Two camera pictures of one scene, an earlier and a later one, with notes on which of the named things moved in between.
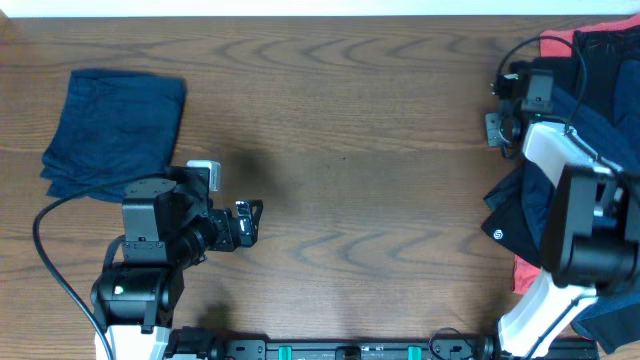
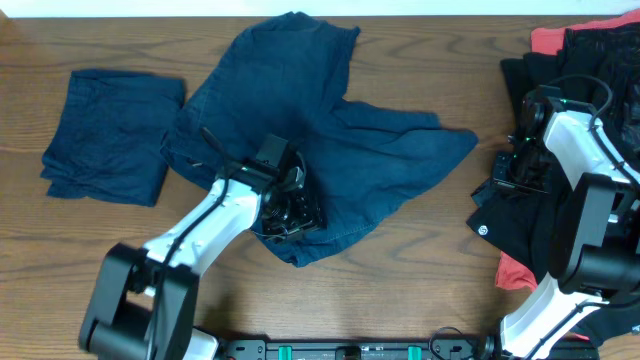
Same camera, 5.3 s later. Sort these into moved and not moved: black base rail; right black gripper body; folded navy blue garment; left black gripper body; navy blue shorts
Moved: navy blue shorts; left black gripper body; right black gripper body
Not moved: folded navy blue garment; black base rail
